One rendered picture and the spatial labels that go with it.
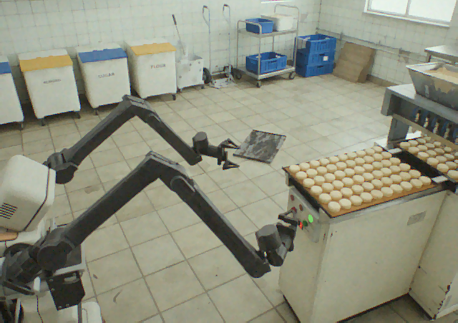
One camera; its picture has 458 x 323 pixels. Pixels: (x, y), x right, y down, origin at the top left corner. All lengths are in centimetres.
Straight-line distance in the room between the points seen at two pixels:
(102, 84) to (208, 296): 312
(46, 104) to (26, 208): 352
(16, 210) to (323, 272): 127
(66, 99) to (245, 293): 324
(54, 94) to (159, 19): 183
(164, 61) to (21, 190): 382
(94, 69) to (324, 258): 362
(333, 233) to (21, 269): 115
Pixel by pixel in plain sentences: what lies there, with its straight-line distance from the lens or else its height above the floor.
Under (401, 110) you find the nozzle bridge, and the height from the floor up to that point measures 106.
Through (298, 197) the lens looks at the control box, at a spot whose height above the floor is 84.
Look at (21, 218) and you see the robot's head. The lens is 119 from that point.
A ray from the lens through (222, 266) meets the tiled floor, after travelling 246.
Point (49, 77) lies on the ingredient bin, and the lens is 453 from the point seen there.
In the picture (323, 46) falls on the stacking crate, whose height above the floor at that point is 48.
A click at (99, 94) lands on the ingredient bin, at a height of 28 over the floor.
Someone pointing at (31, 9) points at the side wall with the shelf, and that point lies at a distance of 505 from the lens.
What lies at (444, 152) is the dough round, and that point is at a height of 91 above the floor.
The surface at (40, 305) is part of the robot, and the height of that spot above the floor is 77.
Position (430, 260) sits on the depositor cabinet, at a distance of 221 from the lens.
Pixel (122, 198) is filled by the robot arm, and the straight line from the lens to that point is 98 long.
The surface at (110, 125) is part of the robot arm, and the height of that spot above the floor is 126.
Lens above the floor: 182
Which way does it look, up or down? 29 degrees down
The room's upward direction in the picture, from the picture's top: straight up
